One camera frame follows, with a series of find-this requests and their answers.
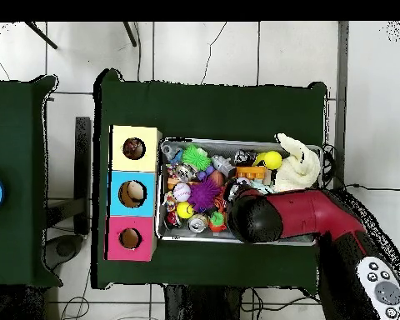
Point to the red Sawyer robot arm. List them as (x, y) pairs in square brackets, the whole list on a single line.
[(313, 213)]

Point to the green covered side table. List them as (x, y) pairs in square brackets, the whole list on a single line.
[(13, 166)]

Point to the black tripod leg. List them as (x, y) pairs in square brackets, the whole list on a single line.
[(40, 34), (130, 33)]

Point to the plain yellow ball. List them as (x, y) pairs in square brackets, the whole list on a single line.
[(273, 160)]

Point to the orange plastic grid block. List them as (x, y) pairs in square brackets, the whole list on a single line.
[(251, 172)]

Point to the purple spiky ball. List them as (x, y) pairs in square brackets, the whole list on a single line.
[(204, 194)]

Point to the colourful patterned cloth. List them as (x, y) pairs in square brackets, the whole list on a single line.
[(134, 148)]

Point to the dark green table cloth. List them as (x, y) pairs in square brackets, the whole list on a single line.
[(206, 106)]

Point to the cream knitted cloth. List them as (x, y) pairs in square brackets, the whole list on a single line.
[(296, 166)]

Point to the crushed plastic water bottle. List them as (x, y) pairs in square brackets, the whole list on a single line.
[(170, 153)]

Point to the white baseball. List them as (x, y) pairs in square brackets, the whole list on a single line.
[(182, 192)]

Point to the green spiky ball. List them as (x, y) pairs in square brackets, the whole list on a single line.
[(196, 158)]

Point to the clear shallow bin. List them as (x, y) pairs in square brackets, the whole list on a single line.
[(186, 236)]

